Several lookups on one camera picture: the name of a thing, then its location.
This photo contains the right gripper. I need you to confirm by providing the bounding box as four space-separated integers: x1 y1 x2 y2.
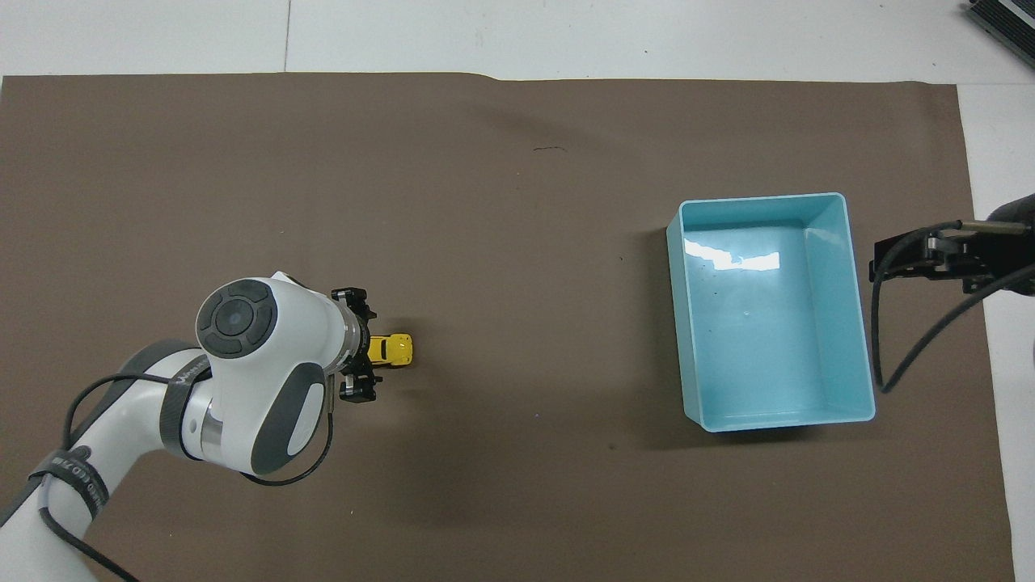
961 192 1035 297

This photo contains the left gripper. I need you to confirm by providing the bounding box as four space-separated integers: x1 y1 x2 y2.
331 286 383 404

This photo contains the yellow toy beetle car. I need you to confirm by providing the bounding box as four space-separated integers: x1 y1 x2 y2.
368 332 415 368

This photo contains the grey ribbed box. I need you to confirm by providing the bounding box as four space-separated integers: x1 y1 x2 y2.
964 0 1035 59

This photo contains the light blue plastic bin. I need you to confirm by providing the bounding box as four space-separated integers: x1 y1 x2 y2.
665 192 877 434

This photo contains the black cable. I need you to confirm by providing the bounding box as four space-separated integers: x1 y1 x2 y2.
870 218 1035 395
36 368 336 582

